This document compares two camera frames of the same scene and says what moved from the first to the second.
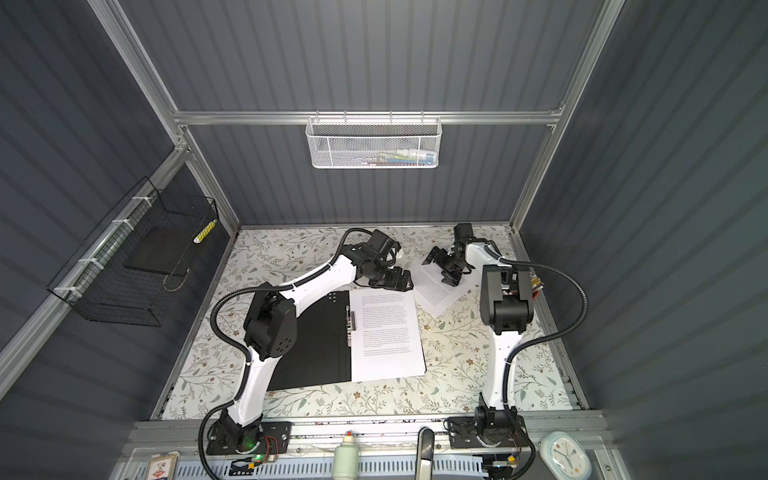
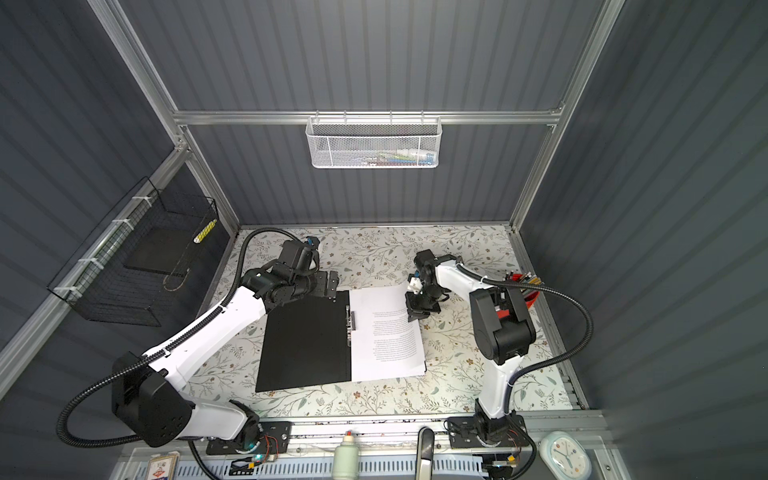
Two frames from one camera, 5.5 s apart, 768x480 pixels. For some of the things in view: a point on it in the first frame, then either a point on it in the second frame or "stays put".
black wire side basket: x=131 y=267 stays put
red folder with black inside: x=319 y=357 stays put
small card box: x=162 y=467 stays put
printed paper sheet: x=387 y=343 stays put
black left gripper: x=394 y=282 to x=322 y=288
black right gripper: x=452 y=278 to x=417 y=312
